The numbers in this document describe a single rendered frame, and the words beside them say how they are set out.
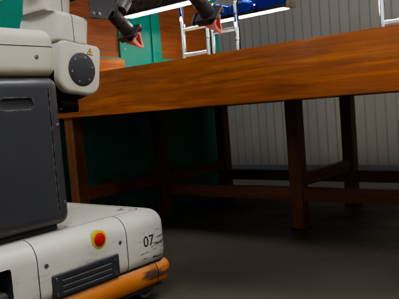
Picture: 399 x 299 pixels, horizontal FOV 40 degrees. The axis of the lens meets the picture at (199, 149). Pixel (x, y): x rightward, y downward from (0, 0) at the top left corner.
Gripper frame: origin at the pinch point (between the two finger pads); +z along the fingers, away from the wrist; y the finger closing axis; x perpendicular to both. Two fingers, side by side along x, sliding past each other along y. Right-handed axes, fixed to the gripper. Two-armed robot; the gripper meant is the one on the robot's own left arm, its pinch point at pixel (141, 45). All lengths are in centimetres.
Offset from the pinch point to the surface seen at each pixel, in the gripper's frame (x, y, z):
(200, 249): 65, -22, 56
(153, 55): -39, 47, 41
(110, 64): -9.9, 41.0, 15.9
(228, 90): 26, -53, 5
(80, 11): -24, 48, -9
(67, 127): 32, 40, 11
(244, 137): -77, 79, 175
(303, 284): 79, -81, 40
